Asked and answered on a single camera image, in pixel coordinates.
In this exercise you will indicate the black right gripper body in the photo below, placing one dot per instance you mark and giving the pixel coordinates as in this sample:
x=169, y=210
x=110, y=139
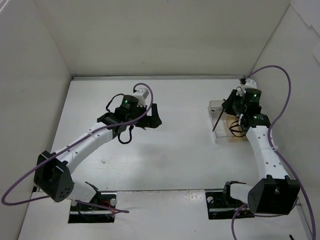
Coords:
x=229, y=104

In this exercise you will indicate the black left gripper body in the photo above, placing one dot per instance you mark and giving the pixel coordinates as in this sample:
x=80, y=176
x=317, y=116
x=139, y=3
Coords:
x=150, y=118

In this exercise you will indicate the brown hex key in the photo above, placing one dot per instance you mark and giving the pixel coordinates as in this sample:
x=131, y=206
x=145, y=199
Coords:
x=218, y=119

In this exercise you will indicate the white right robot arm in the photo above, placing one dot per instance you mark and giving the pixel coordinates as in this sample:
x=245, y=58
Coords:
x=275, y=192

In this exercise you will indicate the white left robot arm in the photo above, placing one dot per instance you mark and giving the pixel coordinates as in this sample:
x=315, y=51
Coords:
x=54, y=172

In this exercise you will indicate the clear plastic container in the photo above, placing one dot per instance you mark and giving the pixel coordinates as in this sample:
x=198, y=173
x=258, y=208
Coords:
x=227, y=129

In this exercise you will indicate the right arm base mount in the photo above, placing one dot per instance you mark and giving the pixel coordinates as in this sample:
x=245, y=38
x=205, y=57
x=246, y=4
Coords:
x=218, y=208

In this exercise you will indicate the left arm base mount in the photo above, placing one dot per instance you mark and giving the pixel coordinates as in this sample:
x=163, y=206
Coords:
x=84, y=214

